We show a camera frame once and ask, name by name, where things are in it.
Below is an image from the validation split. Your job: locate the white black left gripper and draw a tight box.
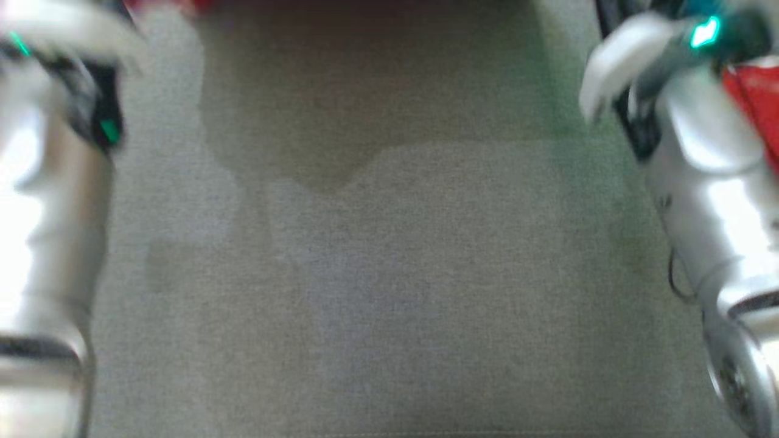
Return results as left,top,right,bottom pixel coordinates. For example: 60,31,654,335
0,0,147,71

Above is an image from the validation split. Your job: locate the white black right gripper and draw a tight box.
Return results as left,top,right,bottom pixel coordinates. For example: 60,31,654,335
578,9,725,122

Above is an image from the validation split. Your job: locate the red garment with white stripes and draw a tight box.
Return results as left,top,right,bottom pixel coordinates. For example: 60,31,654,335
122,0,779,177

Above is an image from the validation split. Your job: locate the large grey sofa seat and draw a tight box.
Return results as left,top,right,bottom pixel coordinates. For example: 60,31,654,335
85,0,752,438

